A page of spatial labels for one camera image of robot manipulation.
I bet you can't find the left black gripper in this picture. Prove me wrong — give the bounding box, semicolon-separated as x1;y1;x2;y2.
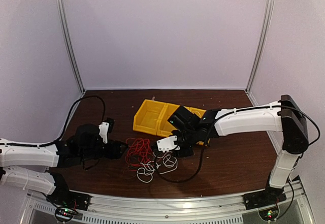
80;138;128;162

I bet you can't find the thick white wire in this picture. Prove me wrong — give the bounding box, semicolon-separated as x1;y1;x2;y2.
136;155;178;184

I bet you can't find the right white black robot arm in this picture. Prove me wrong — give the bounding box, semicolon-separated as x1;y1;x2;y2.
156;95;309;205

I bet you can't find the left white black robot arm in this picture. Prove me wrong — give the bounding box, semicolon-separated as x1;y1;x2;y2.
1;122;128;206

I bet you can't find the yellow bin middle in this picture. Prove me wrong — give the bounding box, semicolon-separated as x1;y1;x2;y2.
156;103;179;137

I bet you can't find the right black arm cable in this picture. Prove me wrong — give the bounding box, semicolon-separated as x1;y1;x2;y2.
152;145;206;183

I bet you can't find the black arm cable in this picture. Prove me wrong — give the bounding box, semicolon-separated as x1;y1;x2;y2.
152;145;206;183
38;95;106;148

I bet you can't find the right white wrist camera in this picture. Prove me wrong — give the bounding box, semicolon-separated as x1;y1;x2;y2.
156;136;180;153

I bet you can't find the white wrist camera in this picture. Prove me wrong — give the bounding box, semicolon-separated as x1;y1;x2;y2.
156;136;180;153
99;117;115;144

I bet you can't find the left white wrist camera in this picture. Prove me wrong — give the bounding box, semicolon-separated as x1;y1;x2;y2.
99;117;115;144

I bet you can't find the red wire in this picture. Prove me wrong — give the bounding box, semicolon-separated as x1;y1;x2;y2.
124;137;158;174

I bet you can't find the aluminium front rail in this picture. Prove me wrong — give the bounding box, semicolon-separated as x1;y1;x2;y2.
18;179;316;223

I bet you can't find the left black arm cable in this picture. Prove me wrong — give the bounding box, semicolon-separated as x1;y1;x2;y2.
38;95;106;148

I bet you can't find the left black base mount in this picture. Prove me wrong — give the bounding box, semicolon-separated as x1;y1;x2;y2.
43;191;91;223

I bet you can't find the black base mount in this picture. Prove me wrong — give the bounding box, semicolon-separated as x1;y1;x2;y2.
243;187;286;221
43;191;91;223

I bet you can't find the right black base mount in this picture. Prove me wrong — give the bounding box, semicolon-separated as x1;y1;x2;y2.
243;187;286;221

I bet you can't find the right aluminium frame post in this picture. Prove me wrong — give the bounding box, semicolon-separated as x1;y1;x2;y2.
245;0;275;94

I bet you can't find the aluminium frame post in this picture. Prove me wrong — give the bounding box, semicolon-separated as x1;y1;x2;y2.
245;0;275;94
56;0;85;93

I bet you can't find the left aluminium frame post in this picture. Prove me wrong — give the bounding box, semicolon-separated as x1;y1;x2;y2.
56;0;85;93

